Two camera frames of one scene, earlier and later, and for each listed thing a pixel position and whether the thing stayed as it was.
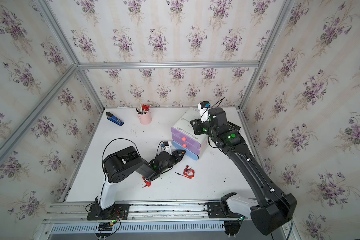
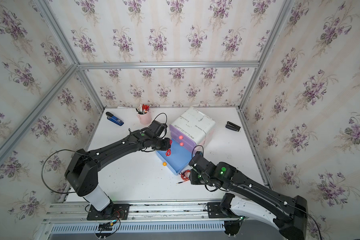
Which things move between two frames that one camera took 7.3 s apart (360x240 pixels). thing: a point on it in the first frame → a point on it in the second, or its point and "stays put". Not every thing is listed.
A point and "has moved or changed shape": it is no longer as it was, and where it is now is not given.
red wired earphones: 148,183 → 168,152
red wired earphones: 188,172 has moved or changed shape
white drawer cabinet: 183,125 stays put
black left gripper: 175,156 → 166,145
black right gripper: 197,126 → 192,177
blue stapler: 110,117 stays put
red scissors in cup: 145,107 stays put
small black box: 232,127 stays put
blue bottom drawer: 188,152 has moved or changed shape
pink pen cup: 145,119 stays put
